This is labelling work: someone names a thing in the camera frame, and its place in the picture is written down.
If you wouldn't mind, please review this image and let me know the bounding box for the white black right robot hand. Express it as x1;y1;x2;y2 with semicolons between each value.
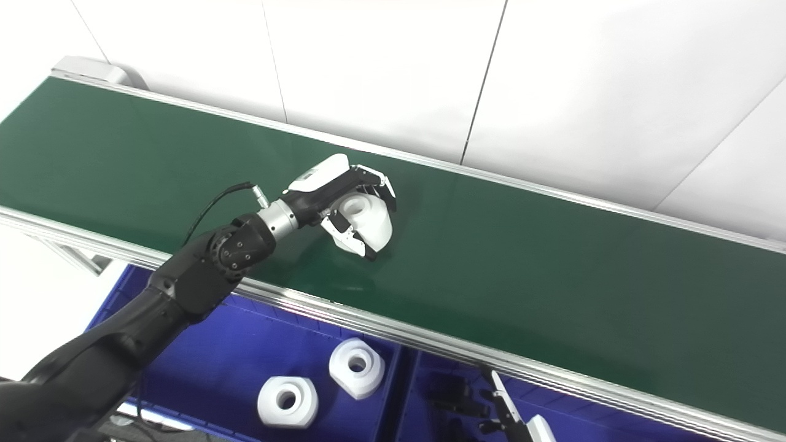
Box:
478;365;557;442

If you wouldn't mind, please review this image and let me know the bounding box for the blue plastic bin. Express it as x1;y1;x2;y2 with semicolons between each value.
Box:
86;264;418;442
402;350;725;442

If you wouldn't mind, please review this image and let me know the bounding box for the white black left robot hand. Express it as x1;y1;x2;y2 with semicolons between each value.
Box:
287;153;398;262

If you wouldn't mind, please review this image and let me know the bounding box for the white plastic part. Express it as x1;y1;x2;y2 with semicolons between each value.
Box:
257;376;319;428
337;194;394;251
329;338;386;401

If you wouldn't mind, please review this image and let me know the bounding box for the green conveyor belt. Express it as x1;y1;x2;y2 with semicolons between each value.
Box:
0;55;786;442
0;77;786;424

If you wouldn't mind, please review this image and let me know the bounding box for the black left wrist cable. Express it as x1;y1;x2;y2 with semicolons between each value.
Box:
182;182;272;246

